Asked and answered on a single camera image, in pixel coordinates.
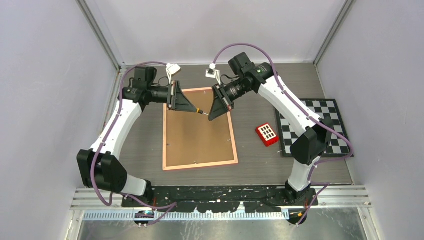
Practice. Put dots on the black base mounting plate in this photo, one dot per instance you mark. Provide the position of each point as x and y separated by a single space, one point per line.
227 199

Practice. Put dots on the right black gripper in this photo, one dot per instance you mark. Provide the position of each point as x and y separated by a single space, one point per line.
221 103

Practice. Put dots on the orange handled screwdriver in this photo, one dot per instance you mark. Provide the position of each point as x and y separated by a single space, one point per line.
199 111

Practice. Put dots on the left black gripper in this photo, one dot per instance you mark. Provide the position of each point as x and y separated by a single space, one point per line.
179 101

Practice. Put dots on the pink picture frame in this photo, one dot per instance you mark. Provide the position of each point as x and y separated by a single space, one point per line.
191 141

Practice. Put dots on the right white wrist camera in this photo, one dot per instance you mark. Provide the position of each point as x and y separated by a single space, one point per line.
213 73

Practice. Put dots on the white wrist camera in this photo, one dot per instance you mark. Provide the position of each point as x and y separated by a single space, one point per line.
213 73
171 70

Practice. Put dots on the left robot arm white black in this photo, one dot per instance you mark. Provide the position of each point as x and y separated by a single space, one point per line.
99 166

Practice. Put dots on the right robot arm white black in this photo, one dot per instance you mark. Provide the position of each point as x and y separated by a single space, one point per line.
313 132

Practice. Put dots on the red white toy block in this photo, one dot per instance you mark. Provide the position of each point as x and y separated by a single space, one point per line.
267 134

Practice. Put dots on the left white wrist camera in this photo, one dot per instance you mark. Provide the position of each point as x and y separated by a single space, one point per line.
171 70

